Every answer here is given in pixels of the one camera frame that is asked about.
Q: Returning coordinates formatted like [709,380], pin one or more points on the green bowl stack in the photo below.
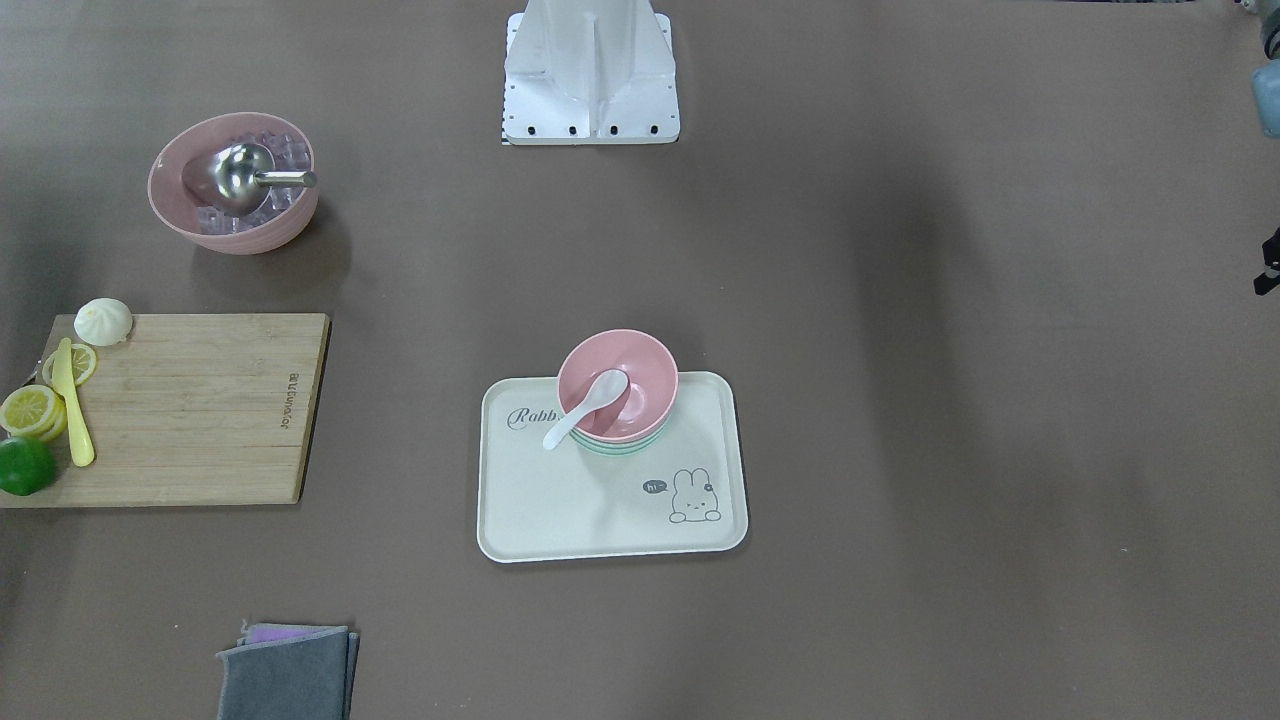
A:
[618,449]

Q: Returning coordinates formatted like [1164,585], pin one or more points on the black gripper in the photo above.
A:
[1271,267]

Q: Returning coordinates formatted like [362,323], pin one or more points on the purple folded cloth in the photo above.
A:
[277,632]

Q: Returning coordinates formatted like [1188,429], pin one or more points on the grey folded cloth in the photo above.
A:
[311,679]

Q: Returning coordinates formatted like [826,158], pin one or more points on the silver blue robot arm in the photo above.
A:
[1265,87]

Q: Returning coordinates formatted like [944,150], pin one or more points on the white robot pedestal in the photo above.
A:
[589,73]

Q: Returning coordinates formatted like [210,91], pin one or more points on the lemon slice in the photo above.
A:
[83,362]

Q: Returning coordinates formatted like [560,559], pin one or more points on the pink bowl with ice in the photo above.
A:
[278,221]

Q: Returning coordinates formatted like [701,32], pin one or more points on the cream rabbit tray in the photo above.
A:
[683,493]

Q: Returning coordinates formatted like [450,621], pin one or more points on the lemon half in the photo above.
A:
[34,412]

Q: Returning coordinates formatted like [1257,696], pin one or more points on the white steamed bun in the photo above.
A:
[103,322]

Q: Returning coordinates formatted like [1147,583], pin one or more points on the metal ice scoop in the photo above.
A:
[237,179]

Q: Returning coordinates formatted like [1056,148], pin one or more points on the yellow plastic knife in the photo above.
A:
[80,441]

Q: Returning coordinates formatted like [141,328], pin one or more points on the green lime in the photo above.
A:
[27,466]

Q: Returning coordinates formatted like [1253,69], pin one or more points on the white ceramic spoon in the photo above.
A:
[606,388]

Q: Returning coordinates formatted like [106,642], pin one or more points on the bamboo cutting board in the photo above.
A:
[196,410]

